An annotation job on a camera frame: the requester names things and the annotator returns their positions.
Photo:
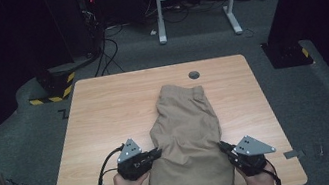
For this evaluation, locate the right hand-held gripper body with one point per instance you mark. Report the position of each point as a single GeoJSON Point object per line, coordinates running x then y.
{"type": "Point", "coordinates": [250, 155]}

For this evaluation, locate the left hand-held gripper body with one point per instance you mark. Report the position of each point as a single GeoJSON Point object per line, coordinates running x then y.
{"type": "Point", "coordinates": [132, 165]}

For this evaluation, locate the khaki shorts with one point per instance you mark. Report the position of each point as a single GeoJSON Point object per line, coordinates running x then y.
{"type": "Point", "coordinates": [186, 136]}

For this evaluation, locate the grey tape strip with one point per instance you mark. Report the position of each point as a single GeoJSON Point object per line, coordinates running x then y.
{"type": "Point", "coordinates": [293, 153]}

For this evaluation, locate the black yellow striped stand base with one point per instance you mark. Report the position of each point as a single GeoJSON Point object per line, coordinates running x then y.
{"type": "Point", "coordinates": [56, 85]}

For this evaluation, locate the dark equipment rack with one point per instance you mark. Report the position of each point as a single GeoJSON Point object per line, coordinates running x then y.
{"type": "Point", "coordinates": [73, 23]}

